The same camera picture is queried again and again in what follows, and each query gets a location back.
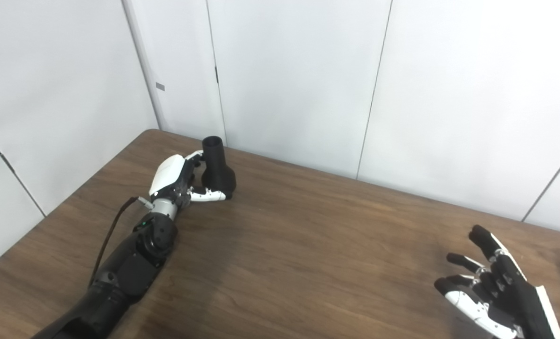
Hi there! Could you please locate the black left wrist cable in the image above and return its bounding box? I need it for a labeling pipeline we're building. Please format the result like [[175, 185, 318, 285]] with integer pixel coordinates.
[[88, 196, 154, 288]]

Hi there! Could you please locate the black nozzle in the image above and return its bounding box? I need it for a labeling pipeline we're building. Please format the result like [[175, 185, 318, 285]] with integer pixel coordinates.
[[201, 136, 237, 199]]

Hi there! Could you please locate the black and white right hand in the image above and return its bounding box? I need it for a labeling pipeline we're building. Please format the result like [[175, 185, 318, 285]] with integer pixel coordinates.
[[434, 225, 560, 339]]

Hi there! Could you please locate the black and white left hand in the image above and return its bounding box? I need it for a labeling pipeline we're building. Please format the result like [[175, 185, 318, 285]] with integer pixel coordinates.
[[148, 150, 227, 208]]

